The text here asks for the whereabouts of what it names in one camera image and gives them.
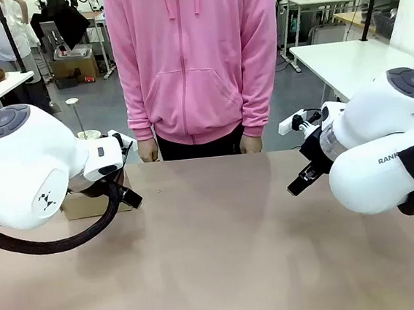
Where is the black sleeved left arm cable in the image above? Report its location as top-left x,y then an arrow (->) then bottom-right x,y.
0,177 -> 129,260

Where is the person's right hand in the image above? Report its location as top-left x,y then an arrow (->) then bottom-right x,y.
136,137 -> 161,165

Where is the brown cardboard cup carrier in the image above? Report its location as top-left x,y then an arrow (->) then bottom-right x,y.
58,185 -> 137,222

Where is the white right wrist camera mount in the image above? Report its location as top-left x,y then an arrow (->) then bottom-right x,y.
276,107 -> 325,139

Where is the white round pedestal stand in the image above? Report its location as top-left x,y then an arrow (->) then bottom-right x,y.
64,95 -> 101,142

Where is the black tool case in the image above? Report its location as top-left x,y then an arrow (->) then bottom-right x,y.
53,75 -> 79,91

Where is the large white work table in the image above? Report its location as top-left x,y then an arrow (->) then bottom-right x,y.
288,34 -> 414,108

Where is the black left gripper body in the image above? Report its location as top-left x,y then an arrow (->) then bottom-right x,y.
66,166 -> 129,199

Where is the person in pink hoodie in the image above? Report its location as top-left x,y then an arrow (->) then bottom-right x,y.
103,0 -> 290,168

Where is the bystander in white shirt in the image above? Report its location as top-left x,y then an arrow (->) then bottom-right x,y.
0,0 -> 55,117

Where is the person's right forearm pink sleeve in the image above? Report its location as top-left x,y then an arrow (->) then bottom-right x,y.
121,72 -> 156,144

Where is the black light stand pole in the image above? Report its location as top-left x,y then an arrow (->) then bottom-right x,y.
356,0 -> 389,43
0,0 -> 31,77

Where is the black draped jacket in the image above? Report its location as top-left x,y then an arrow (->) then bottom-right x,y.
28,0 -> 94,55

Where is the person's left hand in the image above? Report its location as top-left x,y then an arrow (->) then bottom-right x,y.
239,133 -> 263,155

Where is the white background lab table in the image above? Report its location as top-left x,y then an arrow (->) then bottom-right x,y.
275,0 -> 381,75

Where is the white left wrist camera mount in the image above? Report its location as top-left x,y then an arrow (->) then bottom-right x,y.
107,129 -> 139,155

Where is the brown cardboard storage box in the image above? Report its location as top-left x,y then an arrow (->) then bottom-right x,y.
51,47 -> 101,82

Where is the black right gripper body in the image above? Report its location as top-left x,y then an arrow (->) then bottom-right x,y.
296,127 -> 337,179

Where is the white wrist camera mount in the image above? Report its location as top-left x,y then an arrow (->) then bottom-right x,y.
107,129 -> 139,155
276,107 -> 325,139

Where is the person's left forearm pink sleeve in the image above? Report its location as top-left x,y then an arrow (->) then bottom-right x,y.
236,60 -> 280,140

